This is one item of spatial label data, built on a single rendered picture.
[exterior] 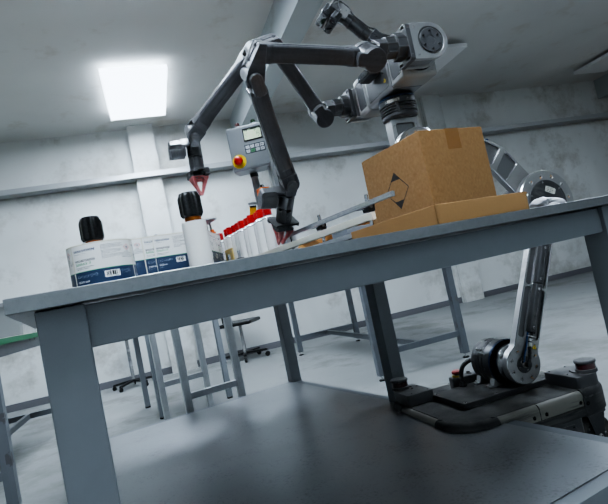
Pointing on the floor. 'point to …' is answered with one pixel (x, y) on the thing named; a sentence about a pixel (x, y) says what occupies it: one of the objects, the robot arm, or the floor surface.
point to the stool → (130, 371)
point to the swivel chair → (243, 335)
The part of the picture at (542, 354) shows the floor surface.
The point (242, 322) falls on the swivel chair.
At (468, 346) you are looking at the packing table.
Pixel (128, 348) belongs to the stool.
